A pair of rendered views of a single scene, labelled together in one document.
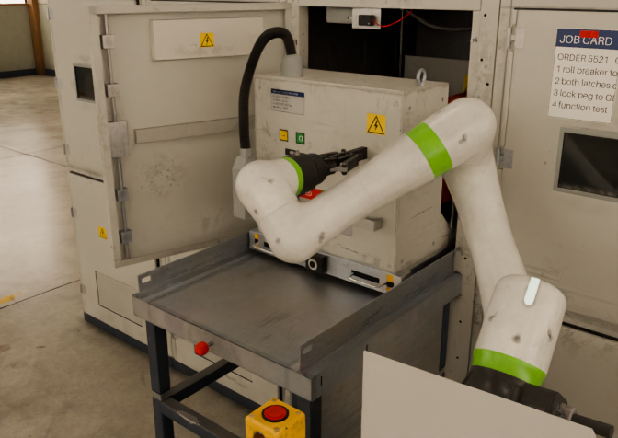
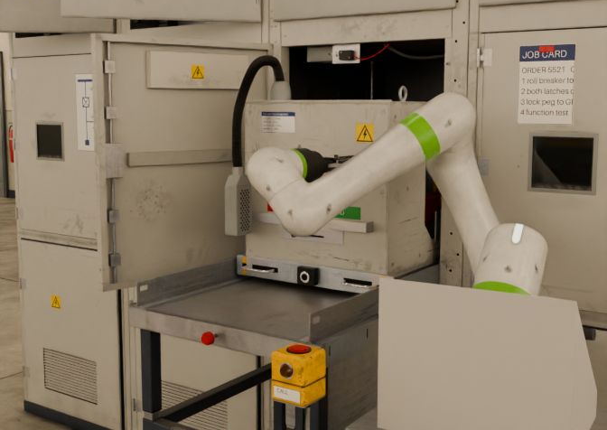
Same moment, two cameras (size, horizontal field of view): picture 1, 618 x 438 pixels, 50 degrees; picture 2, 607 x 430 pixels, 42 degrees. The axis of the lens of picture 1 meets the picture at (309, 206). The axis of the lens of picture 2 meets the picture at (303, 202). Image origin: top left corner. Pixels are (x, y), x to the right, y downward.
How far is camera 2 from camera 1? 0.58 m
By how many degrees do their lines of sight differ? 12
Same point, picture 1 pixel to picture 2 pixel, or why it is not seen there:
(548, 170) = (521, 172)
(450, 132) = (436, 117)
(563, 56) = (527, 70)
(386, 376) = (400, 297)
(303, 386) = not seen: hidden behind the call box
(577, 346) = not seen: hidden behind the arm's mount
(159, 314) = (159, 318)
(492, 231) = (478, 209)
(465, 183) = (451, 172)
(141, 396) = not seen: outside the picture
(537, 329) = (525, 262)
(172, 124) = (163, 151)
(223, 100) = (210, 132)
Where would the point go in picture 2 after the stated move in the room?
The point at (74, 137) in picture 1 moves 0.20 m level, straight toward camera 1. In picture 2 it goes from (29, 200) to (34, 205)
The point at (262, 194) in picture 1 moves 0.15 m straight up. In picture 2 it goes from (275, 172) to (274, 105)
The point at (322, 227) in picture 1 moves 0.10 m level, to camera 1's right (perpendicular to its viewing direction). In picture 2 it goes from (329, 200) to (373, 199)
